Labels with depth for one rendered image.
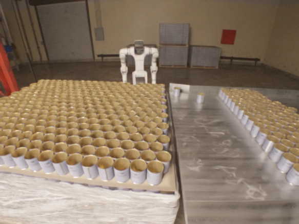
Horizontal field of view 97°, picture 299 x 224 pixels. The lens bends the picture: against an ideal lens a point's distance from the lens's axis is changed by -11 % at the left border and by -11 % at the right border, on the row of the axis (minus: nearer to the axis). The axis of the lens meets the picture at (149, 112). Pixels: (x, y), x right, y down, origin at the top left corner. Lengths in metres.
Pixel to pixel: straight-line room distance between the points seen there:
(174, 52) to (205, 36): 2.61
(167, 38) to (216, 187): 7.44
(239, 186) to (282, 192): 0.19
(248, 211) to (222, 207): 0.10
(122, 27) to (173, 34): 3.29
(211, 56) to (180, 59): 1.57
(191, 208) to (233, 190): 0.21
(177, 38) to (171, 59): 1.01
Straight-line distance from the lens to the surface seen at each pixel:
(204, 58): 8.23
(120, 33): 9.75
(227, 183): 0.78
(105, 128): 0.89
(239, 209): 0.73
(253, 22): 10.90
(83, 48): 10.58
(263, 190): 0.84
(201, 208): 0.68
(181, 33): 7.88
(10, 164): 0.94
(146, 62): 7.95
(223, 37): 9.96
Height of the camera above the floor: 1.66
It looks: 29 degrees down
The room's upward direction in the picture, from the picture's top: straight up
